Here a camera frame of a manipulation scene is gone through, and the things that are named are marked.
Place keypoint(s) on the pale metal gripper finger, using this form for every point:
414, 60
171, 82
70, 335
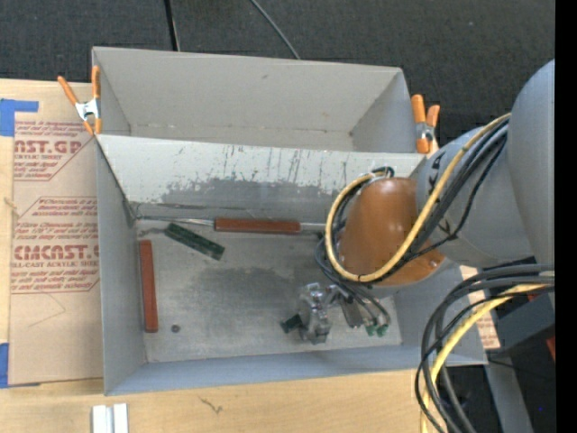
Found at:
323, 327
306, 325

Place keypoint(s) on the small dark green block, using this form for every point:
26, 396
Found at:
291, 323

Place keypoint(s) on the grey metal bin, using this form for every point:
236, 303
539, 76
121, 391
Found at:
243, 296

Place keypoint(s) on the red-brown flat block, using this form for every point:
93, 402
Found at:
149, 287
257, 226

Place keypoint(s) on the dark green flat block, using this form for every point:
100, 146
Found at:
195, 242

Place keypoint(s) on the brown cardboard board red print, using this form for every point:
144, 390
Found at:
54, 332

